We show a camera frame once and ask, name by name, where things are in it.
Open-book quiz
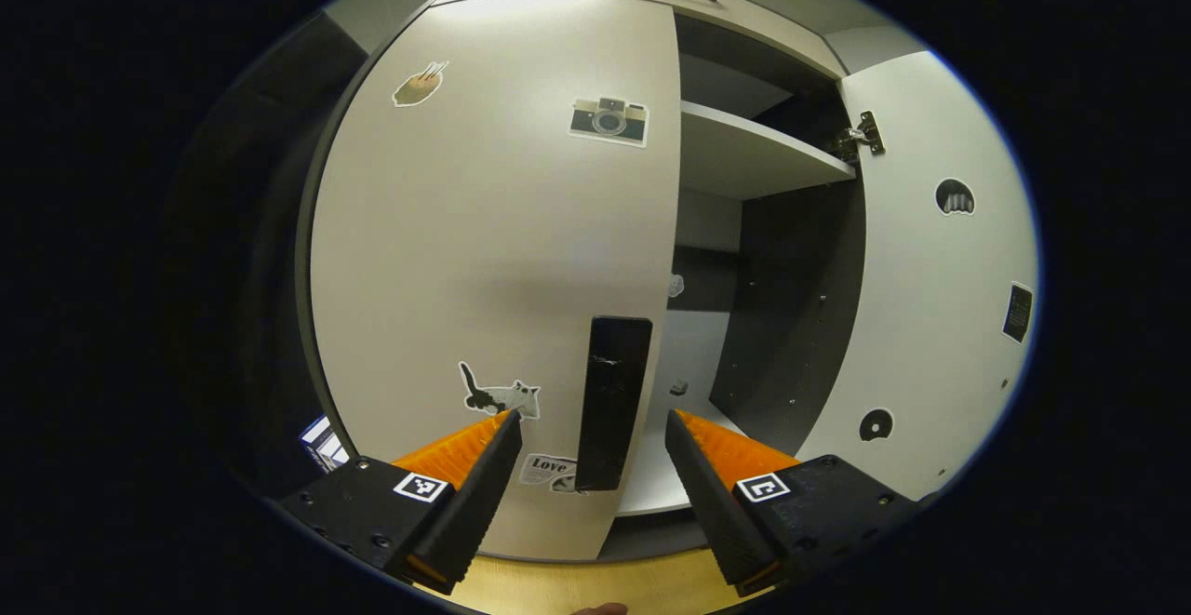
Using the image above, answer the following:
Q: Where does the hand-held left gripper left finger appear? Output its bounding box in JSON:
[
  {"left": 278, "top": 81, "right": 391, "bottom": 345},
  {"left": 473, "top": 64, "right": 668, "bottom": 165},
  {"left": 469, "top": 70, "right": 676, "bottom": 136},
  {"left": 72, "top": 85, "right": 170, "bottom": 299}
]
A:
[{"left": 279, "top": 408, "right": 525, "bottom": 597}]

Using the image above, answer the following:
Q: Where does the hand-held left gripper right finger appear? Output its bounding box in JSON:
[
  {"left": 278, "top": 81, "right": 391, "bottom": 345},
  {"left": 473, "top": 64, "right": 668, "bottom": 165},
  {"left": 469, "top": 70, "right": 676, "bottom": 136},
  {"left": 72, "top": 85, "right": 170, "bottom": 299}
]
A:
[{"left": 664, "top": 408, "right": 922, "bottom": 597}]

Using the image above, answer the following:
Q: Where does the black door handle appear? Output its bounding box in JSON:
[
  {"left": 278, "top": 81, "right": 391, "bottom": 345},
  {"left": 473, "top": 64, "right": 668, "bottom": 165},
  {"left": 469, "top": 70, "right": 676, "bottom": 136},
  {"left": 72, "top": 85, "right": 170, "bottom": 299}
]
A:
[{"left": 575, "top": 315, "right": 654, "bottom": 493}]

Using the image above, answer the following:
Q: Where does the grey double-door shoe cabinet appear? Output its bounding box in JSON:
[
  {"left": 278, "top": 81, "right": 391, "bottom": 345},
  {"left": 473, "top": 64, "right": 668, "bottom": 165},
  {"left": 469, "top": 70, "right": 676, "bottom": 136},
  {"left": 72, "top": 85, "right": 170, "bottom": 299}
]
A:
[{"left": 294, "top": 0, "right": 871, "bottom": 565}]

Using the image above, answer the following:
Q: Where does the camera sticker shoe cabinet door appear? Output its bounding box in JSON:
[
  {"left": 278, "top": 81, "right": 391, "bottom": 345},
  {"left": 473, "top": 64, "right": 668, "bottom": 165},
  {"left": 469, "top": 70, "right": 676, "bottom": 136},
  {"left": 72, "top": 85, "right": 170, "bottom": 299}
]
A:
[{"left": 310, "top": 0, "right": 685, "bottom": 562}]

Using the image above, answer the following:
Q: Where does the headphone sticker shoe cabinet door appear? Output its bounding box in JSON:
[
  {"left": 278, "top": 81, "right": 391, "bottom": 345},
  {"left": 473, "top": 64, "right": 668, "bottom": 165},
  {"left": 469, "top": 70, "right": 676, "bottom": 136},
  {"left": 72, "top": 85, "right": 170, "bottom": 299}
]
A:
[{"left": 796, "top": 49, "right": 1040, "bottom": 502}]

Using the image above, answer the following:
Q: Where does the white cabinet shelf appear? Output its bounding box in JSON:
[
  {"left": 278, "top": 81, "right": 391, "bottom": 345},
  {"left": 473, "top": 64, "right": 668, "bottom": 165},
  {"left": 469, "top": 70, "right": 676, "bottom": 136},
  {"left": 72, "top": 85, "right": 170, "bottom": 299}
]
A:
[
  {"left": 679, "top": 99, "right": 857, "bottom": 202},
  {"left": 614, "top": 396, "right": 750, "bottom": 518}
]

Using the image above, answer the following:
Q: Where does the metal door hinge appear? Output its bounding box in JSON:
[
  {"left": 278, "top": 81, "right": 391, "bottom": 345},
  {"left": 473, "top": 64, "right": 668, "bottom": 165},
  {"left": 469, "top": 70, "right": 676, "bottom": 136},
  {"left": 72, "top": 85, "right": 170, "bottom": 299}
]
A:
[{"left": 831, "top": 111, "right": 887, "bottom": 166}]

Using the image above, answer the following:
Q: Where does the black backdrop cloth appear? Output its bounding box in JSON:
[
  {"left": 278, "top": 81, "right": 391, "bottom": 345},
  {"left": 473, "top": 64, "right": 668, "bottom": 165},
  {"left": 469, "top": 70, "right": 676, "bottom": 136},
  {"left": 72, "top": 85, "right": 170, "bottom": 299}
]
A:
[{"left": 163, "top": 10, "right": 368, "bottom": 504}]

